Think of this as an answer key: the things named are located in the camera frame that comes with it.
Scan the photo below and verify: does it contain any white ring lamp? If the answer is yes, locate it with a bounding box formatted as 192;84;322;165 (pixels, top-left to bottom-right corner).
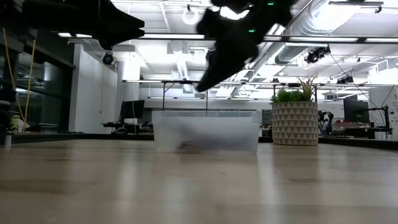
182;7;200;26

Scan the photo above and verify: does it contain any black overhead frame beam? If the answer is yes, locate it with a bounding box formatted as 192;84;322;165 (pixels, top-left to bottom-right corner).
57;30;398;45

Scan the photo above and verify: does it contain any translucent plastic bin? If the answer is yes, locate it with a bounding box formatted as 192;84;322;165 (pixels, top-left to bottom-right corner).
151;110;262;154

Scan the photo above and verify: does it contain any pale crumpled bag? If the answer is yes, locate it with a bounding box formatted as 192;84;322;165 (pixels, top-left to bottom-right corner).
10;114;31;134

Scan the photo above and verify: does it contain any spiky grass plant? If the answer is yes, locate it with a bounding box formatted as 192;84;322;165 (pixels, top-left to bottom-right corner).
297;73;320;102

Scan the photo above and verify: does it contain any black table edge frame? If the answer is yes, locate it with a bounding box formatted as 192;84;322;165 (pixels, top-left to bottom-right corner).
0;131;398;152

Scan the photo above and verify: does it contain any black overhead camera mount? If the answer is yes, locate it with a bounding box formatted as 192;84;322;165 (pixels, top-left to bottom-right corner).
303;45;331;65

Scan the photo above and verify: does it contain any black folding table frame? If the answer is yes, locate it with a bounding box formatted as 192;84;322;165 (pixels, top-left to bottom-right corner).
122;79;210;111

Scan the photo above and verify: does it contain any red USB-C cable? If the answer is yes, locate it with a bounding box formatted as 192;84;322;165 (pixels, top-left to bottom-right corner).
177;139;215;154

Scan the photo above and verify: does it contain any triangle-patterned plant pot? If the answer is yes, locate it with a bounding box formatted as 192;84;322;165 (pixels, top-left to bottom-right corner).
272;101;320;146

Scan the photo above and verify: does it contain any yellow hanging cable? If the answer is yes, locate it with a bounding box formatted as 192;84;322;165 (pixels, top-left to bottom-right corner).
23;39;36;134
2;27;25;134

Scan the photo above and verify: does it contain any black computer monitor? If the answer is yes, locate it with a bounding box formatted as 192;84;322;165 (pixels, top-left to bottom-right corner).
343;98;370;124
119;100;146;120

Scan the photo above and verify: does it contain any small white cylinder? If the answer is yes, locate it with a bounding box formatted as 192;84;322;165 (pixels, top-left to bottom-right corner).
3;131;13;149

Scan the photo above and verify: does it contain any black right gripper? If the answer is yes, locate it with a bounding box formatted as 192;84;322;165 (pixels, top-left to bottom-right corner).
196;8;266;93

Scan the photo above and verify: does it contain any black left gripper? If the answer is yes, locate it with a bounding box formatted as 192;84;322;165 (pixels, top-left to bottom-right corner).
23;0;146;51

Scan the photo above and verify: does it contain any green leafy plant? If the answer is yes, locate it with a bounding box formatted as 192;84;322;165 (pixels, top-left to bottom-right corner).
269;89;305;104

